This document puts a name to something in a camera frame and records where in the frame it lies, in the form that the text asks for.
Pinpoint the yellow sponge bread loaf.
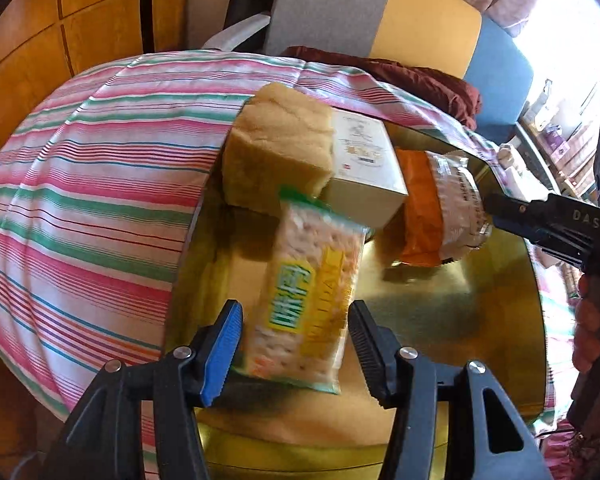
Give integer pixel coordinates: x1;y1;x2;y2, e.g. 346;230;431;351
221;82;337;216

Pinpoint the orange snack packet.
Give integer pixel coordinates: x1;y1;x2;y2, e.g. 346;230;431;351
395;149;493;267

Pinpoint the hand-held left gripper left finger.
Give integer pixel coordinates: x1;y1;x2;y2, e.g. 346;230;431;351
45;299;244;480

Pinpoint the maroon cloth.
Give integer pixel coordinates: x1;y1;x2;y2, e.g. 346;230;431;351
282;46;482;133

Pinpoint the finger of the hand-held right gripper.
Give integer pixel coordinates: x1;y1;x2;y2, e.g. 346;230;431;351
482;192;543;243

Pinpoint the person's right hand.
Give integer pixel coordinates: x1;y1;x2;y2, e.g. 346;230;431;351
572;275;600;376

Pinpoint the wooden cabinet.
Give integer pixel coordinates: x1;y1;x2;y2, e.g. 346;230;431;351
0;0;191;171

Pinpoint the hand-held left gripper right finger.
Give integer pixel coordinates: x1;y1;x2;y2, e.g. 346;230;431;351
347;300;556;480

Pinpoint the green yellow cracker packet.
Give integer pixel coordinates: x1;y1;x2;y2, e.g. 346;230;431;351
231;186;371;395

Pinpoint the golden metal container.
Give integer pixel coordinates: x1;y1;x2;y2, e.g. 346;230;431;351
162;120;548;480

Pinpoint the striped pink green cloth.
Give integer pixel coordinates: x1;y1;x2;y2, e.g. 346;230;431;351
0;50;588;480

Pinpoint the purple box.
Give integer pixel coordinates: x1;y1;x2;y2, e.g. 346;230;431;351
544;127;567;157

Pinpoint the small plain white box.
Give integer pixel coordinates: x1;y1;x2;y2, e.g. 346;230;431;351
505;170;532;197

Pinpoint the small cream printed box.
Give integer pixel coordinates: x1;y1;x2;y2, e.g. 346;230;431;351
320;107;410;226

